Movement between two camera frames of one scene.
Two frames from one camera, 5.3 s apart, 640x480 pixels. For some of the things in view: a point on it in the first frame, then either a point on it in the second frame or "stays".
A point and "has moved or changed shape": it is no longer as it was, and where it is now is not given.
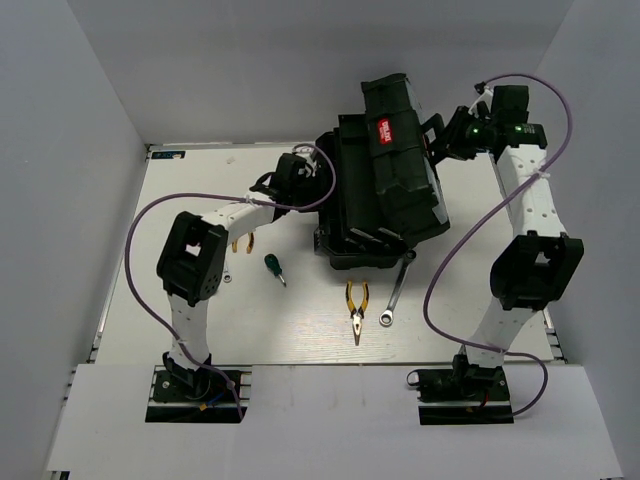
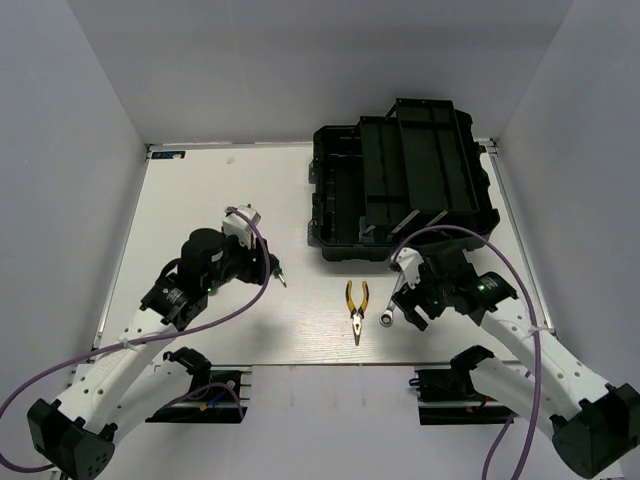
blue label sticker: x=171 y=154 stays
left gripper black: x=315 y=180 → x=255 y=269
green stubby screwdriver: x=273 y=263 stays
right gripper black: x=456 y=146 → x=408 y=299
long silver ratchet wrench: x=386 y=317 stays
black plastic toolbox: x=387 y=190 has moved or changed shape
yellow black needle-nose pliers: x=357 y=316 stays
